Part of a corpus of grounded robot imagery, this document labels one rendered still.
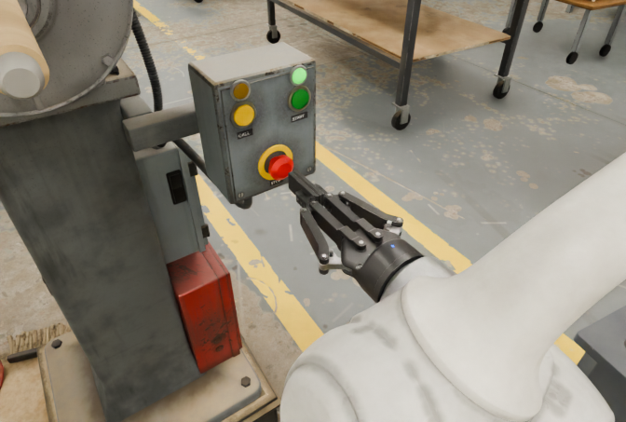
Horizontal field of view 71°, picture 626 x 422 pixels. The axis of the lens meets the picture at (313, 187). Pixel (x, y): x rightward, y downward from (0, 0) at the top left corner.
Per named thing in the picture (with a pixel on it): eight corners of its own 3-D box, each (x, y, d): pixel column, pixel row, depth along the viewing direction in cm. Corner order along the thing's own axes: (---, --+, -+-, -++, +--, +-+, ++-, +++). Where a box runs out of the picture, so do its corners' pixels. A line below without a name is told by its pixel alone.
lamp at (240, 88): (230, 103, 58) (228, 82, 56) (251, 98, 59) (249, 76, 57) (233, 105, 57) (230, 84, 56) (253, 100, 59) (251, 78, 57)
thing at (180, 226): (145, 227, 102) (65, -29, 69) (188, 211, 107) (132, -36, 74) (167, 267, 92) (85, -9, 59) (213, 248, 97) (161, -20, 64)
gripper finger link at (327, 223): (367, 265, 53) (358, 270, 52) (314, 216, 60) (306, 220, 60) (370, 242, 51) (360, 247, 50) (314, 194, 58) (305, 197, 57)
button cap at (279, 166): (261, 173, 68) (259, 152, 66) (283, 165, 70) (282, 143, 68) (273, 185, 66) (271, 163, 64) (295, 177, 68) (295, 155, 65)
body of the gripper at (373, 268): (373, 323, 49) (325, 271, 55) (428, 290, 52) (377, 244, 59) (378, 278, 44) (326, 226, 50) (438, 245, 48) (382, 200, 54)
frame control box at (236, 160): (156, 173, 85) (120, 40, 69) (255, 142, 94) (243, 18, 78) (205, 250, 68) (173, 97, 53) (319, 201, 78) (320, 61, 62)
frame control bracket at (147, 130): (127, 142, 67) (120, 119, 65) (238, 110, 76) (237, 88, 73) (134, 153, 65) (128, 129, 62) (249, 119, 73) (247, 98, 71)
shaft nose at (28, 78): (27, 99, 27) (-17, 76, 25) (50, 67, 27) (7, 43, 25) (31, 112, 25) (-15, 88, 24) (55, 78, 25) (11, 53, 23)
